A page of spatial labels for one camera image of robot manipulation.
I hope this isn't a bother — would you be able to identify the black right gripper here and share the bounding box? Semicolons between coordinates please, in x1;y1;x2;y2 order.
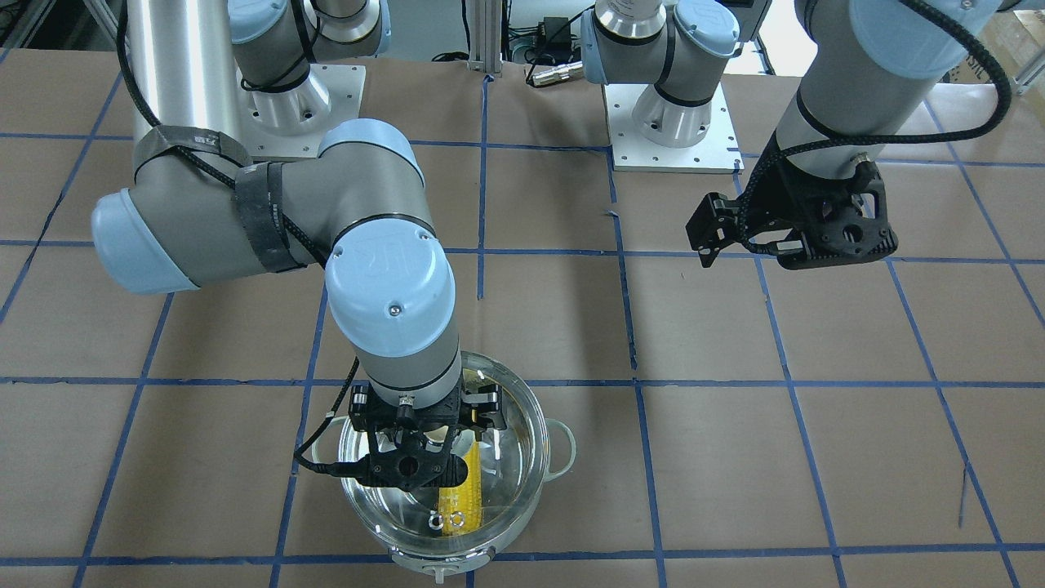
347;380;500;491

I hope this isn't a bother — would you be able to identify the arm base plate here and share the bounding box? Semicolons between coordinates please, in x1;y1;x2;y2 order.
238;64;367;163
603;83;743;174

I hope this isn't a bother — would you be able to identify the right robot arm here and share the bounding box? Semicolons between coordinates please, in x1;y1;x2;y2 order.
91;1;505;491

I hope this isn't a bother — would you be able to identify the brown paper table mat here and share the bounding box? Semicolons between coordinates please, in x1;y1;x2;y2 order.
1;50;1044;587

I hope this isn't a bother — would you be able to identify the yellow corn cob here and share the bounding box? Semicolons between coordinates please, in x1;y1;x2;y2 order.
437;430;482;537

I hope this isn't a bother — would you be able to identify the glass pot lid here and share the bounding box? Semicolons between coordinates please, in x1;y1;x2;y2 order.
336;350;549;550

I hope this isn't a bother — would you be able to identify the aluminium frame post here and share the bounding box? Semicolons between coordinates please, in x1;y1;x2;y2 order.
465;1;507;78

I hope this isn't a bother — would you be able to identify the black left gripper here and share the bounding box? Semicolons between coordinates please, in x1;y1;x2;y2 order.
684;137;899;271

